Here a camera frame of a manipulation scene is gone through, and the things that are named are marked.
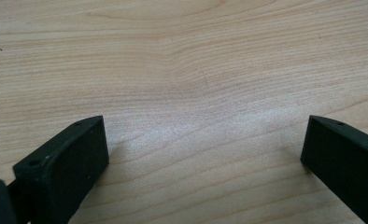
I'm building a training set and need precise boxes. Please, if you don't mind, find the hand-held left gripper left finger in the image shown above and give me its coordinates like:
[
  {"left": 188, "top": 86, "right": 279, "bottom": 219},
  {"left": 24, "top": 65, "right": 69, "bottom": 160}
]
[{"left": 12, "top": 115, "right": 110, "bottom": 224}]

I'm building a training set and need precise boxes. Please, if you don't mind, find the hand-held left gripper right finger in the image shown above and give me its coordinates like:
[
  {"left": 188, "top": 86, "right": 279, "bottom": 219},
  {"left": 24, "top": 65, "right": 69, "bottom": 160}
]
[{"left": 300, "top": 114, "right": 368, "bottom": 224}]

